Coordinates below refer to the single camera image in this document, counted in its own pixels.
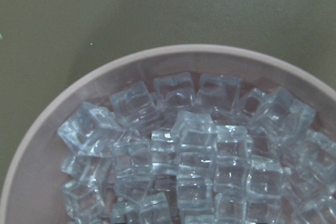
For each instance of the pink bowl of ice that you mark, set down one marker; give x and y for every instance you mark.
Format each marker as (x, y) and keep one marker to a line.
(180, 134)

